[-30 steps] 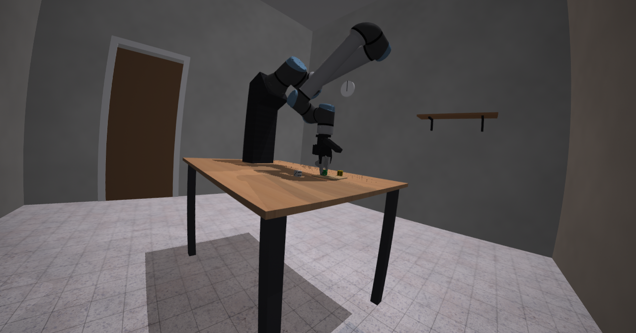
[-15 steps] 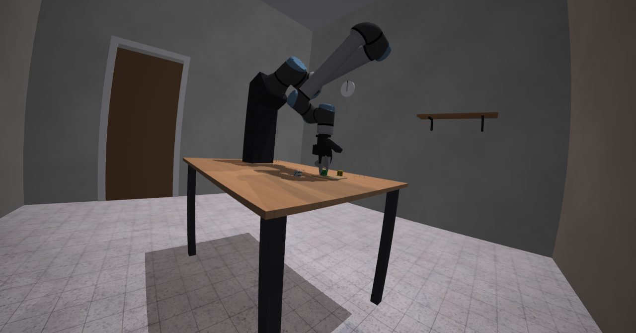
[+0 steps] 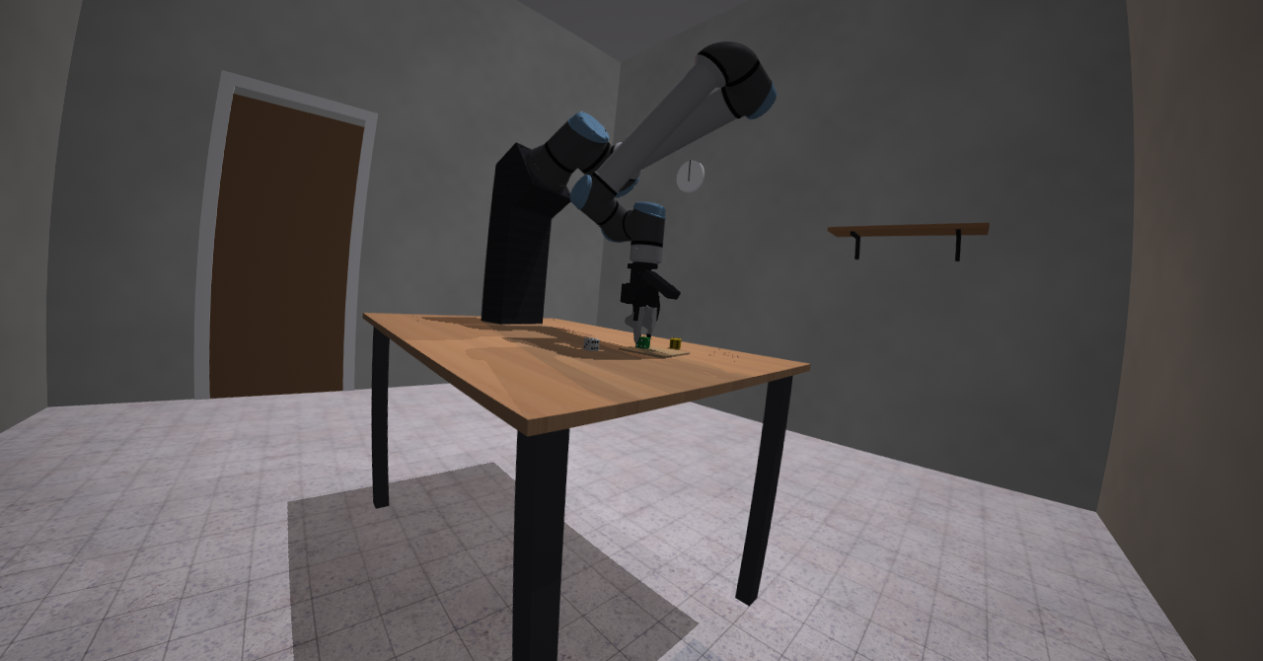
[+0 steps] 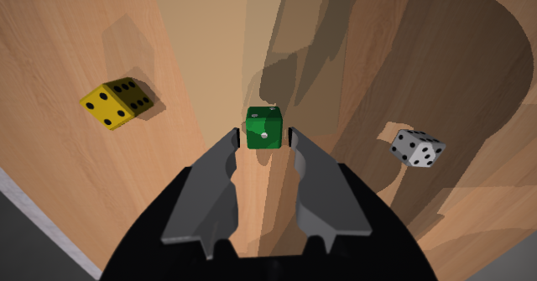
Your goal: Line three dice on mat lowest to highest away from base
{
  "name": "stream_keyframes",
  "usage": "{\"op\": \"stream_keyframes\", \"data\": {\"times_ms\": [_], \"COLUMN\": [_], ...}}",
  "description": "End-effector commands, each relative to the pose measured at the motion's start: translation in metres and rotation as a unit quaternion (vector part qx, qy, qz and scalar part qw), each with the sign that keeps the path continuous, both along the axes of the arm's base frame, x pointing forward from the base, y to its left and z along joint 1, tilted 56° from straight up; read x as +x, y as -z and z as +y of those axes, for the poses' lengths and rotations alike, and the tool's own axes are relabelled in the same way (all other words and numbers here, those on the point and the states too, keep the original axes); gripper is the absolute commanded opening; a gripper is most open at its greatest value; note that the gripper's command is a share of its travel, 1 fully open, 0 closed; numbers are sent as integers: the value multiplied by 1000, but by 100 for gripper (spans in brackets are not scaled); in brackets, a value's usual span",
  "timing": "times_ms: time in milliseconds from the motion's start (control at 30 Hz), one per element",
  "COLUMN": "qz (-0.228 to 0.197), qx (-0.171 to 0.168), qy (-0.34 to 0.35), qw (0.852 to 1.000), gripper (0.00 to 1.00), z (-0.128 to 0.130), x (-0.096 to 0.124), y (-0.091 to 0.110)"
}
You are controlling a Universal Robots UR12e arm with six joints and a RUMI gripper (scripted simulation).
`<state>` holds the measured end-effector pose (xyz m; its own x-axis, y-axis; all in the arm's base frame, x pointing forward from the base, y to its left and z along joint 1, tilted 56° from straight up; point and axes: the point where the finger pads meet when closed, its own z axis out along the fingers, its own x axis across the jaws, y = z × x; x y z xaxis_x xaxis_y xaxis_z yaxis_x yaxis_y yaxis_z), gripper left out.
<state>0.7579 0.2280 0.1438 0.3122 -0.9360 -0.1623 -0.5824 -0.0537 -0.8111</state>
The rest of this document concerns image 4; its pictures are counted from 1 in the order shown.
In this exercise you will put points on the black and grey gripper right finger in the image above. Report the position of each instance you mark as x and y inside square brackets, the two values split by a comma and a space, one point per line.
[334, 203]

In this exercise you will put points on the yellow die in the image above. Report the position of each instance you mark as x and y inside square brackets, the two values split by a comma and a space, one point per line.
[116, 102]

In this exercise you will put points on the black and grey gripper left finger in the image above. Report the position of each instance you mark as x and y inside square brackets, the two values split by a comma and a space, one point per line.
[182, 224]

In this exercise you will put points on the green die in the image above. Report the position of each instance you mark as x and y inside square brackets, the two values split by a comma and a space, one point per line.
[264, 127]

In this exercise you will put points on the grey die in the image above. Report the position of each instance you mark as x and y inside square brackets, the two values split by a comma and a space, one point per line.
[416, 148]

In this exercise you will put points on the tan flat mat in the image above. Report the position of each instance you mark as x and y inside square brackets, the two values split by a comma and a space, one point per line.
[236, 54]

